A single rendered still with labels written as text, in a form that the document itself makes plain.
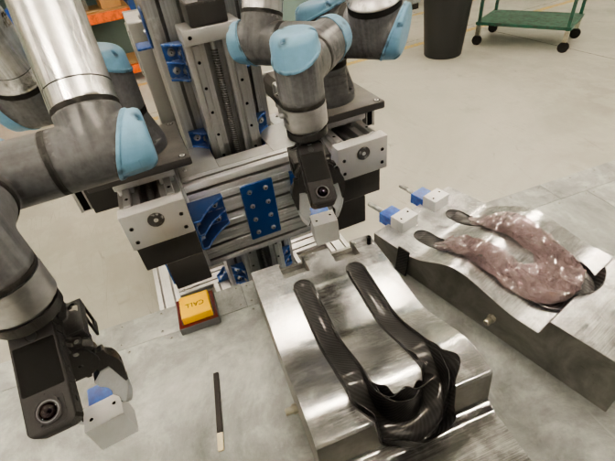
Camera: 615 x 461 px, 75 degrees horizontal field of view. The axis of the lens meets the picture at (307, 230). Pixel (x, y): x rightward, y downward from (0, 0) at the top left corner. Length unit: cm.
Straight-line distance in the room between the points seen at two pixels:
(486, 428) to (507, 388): 13
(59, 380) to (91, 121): 27
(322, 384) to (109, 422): 28
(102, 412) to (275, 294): 33
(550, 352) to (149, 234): 78
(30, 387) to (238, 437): 34
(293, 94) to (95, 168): 31
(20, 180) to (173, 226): 45
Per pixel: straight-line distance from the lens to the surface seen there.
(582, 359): 76
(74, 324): 57
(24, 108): 94
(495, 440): 67
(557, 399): 80
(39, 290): 49
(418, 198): 101
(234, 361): 80
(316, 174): 69
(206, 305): 86
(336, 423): 57
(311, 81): 65
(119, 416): 63
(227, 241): 113
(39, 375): 52
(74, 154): 50
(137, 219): 90
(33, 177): 51
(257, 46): 78
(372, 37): 96
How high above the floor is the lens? 145
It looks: 40 degrees down
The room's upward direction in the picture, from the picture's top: 8 degrees counter-clockwise
